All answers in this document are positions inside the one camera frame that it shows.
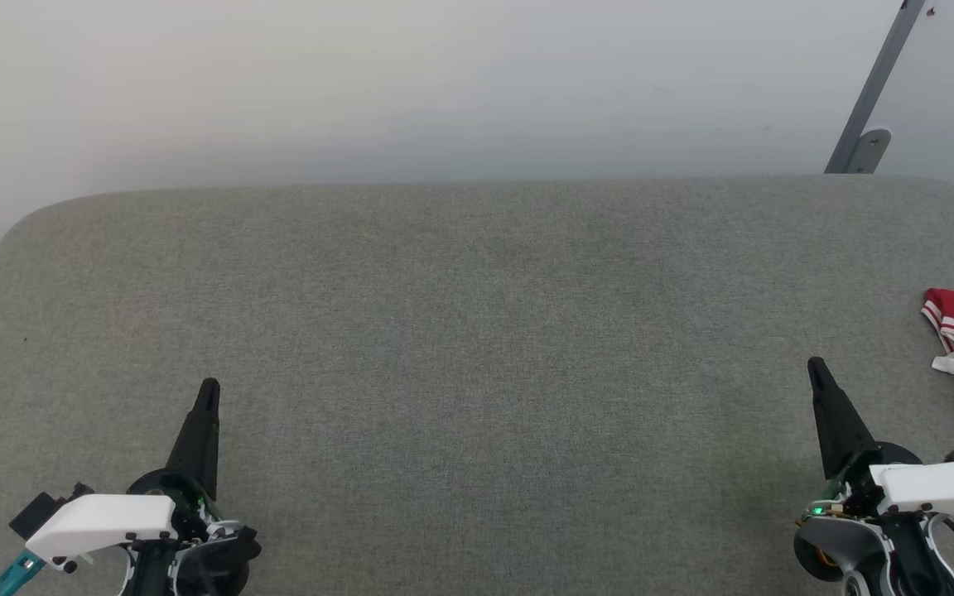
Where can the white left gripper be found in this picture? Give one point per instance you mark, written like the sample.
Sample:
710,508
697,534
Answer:
104,521

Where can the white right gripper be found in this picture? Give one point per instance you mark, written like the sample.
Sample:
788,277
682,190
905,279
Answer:
941,492

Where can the grey metal pole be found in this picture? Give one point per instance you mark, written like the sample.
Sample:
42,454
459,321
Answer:
876,83

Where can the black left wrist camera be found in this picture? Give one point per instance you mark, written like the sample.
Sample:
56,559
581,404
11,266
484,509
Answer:
34,515

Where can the grey metal bracket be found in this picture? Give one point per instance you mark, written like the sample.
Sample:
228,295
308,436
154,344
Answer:
870,147

